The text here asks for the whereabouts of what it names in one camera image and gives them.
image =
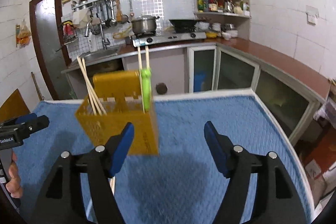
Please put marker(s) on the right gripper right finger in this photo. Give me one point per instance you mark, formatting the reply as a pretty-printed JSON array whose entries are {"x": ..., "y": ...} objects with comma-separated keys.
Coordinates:
[{"x": 276, "y": 198}]

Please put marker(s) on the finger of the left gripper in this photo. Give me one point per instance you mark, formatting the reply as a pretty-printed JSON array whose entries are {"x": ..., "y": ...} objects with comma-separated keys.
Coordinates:
[
  {"x": 24, "y": 131},
  {"x": 19, "y": 121}
]

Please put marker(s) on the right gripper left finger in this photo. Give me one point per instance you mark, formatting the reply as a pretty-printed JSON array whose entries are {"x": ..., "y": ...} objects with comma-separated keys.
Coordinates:
[{"x": 60, "y": 199}]

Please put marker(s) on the wooden chopstick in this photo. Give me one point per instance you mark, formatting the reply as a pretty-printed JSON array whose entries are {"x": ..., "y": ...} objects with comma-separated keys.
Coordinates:
[
  {"x": 99, "y": 107},
  {"x": 94, "y": 101},
  {"x": 147, "y": 57},
  {"x": 112, "y": 182},
  {"x": 140, "y": 76},
  {"x": 91, "y": 101}
]

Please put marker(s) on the green handled fork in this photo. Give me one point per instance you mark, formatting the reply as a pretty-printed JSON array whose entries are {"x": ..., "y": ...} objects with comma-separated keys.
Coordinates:
[{"x": 146, "y": 87}]

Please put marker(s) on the steel kitchen sink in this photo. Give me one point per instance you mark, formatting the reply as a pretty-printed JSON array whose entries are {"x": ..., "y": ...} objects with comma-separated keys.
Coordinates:
[{"x": 100, "y": 54}]

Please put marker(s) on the person's left hand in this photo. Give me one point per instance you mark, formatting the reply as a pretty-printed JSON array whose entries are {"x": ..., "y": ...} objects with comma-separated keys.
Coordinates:
[{"x": 14, "y": 184}]

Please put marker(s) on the wooden board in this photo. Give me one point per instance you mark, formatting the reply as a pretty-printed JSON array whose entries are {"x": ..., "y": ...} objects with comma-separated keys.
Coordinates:
[{"x": 13, "y": 107}]

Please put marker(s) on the hanging orange bag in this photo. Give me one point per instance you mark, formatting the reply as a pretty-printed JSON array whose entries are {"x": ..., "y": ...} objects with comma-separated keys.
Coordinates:
[{"x": 22, "y": 34}]

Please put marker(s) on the blue textured table cloth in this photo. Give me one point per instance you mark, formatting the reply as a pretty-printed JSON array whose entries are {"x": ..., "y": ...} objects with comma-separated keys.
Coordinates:
[{"x": 186, "y": 182}]

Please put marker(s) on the yellow perforated utensil holder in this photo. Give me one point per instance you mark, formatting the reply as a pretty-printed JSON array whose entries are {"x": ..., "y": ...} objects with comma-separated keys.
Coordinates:
[{"x": 121, "y": 97}]

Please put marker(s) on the brown framed glass door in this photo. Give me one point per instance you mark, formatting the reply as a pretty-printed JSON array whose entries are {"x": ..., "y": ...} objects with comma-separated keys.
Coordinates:
[{"x": 52, "y": 55}]

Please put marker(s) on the chrome faucet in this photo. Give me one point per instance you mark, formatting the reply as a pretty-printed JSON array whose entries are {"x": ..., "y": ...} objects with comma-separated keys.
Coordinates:
[{"x": 94, "y": 28}]

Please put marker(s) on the steel gas stove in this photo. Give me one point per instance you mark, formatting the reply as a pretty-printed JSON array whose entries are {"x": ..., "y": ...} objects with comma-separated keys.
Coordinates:
[{"x": 165, "y": 37}]

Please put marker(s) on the counter cabinets glass doors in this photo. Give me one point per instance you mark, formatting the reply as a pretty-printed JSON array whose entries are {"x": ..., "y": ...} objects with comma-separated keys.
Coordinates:
[{"x": 291, "y": 102}]

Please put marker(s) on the steel cooking pot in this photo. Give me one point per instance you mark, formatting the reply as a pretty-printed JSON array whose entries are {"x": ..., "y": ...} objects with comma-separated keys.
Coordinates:
[{"x": 144, "y": 24}]

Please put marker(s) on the white stacked bowls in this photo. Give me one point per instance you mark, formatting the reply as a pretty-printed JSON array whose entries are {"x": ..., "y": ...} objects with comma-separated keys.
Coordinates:
[{"x": 230, "y": 34}]

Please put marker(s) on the black wok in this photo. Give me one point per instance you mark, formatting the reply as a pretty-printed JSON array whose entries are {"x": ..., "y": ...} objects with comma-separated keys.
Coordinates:
[{"x": 184, "y": 25}]

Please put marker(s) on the wall utensil rack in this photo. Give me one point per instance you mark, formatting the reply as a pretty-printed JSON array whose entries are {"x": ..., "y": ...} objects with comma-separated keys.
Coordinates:
[{"x": 107, "y": 11}]

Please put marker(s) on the white wall socket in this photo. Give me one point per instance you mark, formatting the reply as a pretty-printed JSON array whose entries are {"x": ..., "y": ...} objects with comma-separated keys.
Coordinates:
[{"x": 312, "y": 14}]

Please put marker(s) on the corner wall shelf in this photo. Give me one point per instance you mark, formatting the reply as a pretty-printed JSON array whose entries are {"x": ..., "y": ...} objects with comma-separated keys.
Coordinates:
[{"x": 229, "y": 13}]

